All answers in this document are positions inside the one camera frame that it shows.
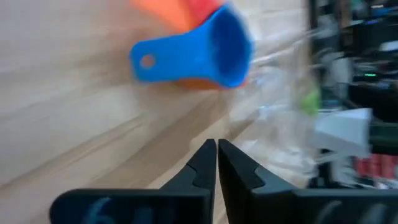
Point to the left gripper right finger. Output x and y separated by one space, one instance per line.
280 205

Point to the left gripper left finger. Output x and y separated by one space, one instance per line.
174 202

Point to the clear plastic basket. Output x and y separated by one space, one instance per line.
276 130

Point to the green measuring cup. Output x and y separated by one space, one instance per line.
311 102

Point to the blue measuring cup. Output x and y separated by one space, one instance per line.
192 56

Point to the red measuring cup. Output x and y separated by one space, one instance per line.
203 12

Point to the white hexagonal planter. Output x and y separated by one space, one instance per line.
342 133

